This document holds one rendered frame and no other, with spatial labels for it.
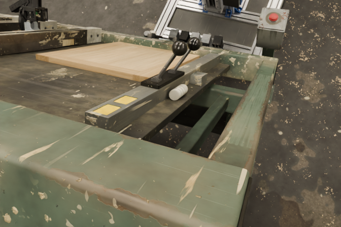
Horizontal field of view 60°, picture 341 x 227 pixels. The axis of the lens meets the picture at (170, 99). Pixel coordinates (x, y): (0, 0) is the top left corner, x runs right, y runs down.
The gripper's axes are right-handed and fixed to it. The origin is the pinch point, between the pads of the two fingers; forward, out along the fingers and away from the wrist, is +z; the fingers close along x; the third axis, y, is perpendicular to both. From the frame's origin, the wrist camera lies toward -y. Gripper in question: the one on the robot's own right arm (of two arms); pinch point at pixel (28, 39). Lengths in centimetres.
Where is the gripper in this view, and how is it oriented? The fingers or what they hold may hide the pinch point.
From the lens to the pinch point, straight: 142.8
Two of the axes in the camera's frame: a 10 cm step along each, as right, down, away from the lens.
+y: 9.3, 2.1, -3.1
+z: -1.1, 9.4, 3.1
